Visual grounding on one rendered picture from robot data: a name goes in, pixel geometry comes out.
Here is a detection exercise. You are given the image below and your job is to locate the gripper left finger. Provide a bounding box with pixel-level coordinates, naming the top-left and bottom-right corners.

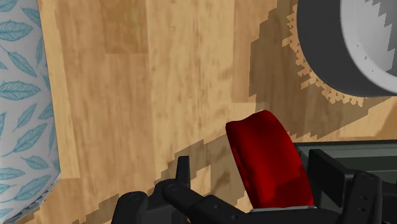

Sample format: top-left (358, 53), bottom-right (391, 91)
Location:
top-left (111, 155), bottom-right (218, 224)

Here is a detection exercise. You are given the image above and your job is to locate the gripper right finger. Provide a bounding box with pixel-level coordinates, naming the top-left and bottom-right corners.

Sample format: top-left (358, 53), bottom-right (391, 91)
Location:
top-left (308, 148), bottom-right (397, 224)

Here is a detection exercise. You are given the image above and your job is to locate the dark grey-green box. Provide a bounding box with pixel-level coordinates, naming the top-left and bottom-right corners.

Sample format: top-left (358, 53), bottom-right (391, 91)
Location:
top-left (293, 140), bottom-right (397, 215)

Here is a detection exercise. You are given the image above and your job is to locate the red rounded object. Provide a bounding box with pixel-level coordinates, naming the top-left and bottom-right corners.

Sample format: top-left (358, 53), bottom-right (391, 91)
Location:
top-left (225, 109), bottom-right (315, 209)

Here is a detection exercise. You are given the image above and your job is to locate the white teal leaf-patterned sofa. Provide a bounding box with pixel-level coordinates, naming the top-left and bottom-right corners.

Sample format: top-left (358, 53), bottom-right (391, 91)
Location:
top-left (0, 0), bottom-right (62, 224)

